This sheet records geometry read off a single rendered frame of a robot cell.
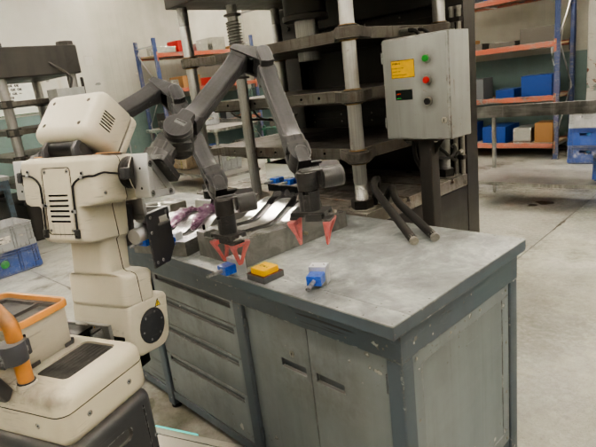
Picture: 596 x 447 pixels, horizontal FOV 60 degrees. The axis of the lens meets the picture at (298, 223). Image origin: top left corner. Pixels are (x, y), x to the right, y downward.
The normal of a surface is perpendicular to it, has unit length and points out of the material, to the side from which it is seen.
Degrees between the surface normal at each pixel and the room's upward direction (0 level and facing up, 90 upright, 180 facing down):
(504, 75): 90
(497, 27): 90
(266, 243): 90
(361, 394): 90
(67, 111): 48
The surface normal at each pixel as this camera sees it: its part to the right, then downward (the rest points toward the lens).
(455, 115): 0.69, 0.11
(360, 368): -0.71, 0.26
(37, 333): 0.91, 0.04
